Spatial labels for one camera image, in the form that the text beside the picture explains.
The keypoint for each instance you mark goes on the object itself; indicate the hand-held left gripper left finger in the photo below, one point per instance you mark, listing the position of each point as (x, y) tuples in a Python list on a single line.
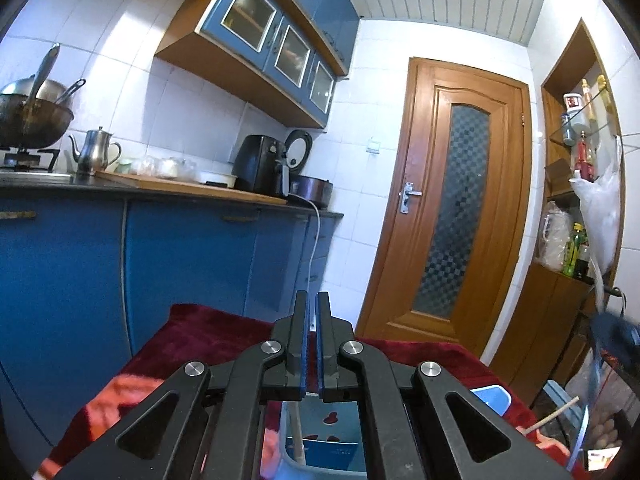
[(303, 355)]

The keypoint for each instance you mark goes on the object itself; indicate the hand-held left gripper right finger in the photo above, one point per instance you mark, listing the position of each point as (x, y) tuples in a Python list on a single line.
[(320, 355)]

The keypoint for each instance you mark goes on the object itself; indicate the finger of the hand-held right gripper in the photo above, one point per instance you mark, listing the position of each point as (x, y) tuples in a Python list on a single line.
[(617, 335)]

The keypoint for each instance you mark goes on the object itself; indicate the light blue utensil holder box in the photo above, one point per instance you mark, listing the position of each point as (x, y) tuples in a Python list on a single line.
[(325, 440)]

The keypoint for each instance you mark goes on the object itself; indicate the wooden shelf unit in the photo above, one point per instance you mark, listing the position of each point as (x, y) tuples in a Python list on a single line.
[(550, 310)]

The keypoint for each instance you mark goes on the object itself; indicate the dark bottle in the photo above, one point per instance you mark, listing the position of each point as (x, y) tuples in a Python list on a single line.
[(582, 262)]

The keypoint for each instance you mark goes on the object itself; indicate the light blue board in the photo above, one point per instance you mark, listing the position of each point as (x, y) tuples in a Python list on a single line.
[(555, 391)]

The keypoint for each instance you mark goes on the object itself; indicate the green bottle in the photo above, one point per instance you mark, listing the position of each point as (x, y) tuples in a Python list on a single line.
[(574, 252)]

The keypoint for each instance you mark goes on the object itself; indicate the red and pink plush blanket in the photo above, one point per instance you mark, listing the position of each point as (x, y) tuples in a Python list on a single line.
[(210, 330)]

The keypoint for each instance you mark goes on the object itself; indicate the pile of eggs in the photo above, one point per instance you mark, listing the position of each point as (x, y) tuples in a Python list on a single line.
[(605, 432)]

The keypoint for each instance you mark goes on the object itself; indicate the white plastic bag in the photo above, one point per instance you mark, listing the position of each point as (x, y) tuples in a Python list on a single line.
[(597, 220)]

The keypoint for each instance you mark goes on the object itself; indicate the blue base cabinets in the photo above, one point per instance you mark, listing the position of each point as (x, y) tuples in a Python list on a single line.
[(175, 260)]

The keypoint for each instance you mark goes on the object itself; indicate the dark rice cooker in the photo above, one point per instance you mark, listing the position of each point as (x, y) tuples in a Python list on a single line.
[(315, 190)]

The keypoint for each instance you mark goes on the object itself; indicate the red bottle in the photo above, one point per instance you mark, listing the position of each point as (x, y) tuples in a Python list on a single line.
[(584, 160)]

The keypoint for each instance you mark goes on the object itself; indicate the wooden counter board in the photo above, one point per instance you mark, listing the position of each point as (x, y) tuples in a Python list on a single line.
[(200, 191)]

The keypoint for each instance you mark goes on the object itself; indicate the black air fryer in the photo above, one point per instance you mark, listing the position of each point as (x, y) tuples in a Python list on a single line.
[(255, 165)]

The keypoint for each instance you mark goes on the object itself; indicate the wooden door with glass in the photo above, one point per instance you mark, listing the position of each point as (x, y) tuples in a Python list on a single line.
[(425, 160)]

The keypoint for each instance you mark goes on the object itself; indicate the covered glass bowl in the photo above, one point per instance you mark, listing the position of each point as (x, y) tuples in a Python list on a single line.
[(171, 167)]

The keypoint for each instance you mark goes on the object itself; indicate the white patterned cup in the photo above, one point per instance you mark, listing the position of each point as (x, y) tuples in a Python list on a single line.
[(571, 102)]

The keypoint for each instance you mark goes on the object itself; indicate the steel kettle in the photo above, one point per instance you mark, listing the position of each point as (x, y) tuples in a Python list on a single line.
[(95, 152)]

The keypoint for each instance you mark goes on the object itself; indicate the gas stove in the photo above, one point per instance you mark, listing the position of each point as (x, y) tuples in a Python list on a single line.
[(25, 159)]

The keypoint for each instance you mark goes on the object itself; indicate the metal spatula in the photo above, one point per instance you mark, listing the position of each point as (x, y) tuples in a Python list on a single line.
[(72, 89)]

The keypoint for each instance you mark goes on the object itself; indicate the large dark wok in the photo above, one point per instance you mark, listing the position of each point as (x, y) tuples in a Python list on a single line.
[(35, 120)]

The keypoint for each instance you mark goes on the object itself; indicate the metal ladle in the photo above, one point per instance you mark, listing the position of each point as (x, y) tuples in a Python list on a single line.
[(45, 67)]

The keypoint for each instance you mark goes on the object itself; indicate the white light switch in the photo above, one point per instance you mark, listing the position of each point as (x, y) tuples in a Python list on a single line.
[(372, 146)]

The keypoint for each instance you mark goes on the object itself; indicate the blue and wood wall cabinet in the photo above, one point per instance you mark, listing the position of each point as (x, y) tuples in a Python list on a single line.
[(250, 20)]

